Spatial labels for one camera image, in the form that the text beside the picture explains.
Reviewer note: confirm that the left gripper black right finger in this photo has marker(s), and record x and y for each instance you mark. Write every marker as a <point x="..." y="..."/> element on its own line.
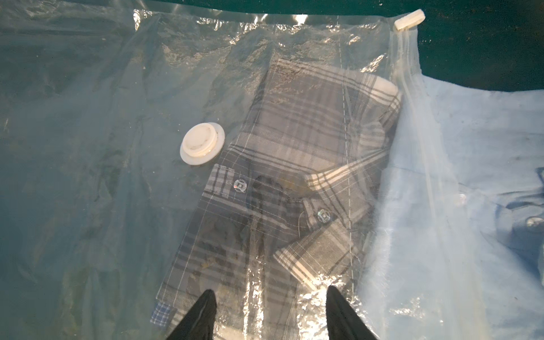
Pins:
<point x="343" y="323"/>

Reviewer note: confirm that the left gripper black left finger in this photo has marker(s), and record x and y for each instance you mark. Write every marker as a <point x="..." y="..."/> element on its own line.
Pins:
<point x="199" y="321"/>

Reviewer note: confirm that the dark plaid shirt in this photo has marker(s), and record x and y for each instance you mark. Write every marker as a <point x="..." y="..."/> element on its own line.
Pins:
<point x="285" y="210"/>

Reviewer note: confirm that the light blue shirt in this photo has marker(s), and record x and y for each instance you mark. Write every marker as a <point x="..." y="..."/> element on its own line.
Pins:
<point x="458" y="246"/>

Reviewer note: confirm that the clear plastic vacuum bag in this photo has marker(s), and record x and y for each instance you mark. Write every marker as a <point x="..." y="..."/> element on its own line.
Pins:
<point x="95" y="102"/>

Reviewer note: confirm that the white vacuum bag valve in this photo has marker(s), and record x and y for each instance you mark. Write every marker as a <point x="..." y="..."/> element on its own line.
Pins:
<point x="202" y="143"/>

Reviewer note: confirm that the white bag zipper slider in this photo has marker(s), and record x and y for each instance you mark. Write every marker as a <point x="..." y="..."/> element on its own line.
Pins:
<point x="410" y="20"/>

